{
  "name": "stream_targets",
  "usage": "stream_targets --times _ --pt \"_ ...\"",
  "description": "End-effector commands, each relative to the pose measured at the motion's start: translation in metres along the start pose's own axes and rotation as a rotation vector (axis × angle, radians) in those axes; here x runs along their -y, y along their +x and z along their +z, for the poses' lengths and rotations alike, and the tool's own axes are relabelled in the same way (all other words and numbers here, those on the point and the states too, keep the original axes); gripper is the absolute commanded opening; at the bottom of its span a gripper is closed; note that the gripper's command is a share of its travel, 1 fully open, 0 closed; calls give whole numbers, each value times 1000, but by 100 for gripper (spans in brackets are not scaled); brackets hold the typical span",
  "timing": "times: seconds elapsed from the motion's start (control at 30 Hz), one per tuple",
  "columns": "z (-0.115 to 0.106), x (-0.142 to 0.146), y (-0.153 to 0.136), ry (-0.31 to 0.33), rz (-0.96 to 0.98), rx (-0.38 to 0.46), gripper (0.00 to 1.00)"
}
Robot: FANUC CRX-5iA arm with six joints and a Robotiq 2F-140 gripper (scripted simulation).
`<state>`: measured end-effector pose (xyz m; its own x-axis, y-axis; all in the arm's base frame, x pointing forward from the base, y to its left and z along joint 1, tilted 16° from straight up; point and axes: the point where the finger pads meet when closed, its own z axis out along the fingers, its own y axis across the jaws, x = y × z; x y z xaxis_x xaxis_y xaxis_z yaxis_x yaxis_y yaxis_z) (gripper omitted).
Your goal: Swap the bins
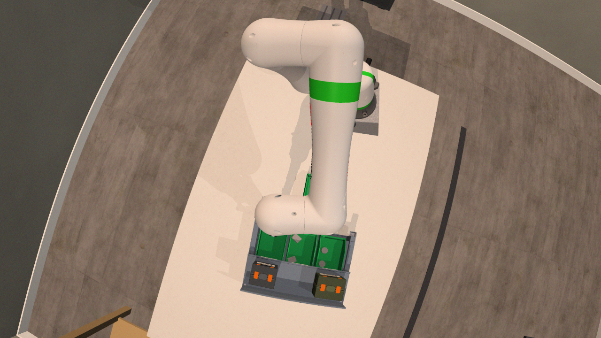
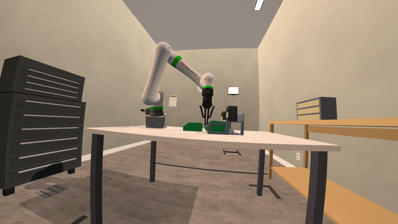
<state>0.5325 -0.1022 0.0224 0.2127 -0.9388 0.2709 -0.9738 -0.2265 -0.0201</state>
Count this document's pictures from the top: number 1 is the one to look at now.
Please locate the grey storage shelf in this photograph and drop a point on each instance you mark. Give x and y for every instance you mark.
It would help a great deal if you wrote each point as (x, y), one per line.
(294, 282)

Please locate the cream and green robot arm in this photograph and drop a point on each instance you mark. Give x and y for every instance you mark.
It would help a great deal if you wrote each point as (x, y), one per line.
(322, 58)

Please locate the green open-front bin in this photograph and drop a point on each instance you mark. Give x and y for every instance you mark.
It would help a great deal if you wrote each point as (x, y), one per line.
(334, 258)
(271, 247)
(307, 185)
(304, 250)

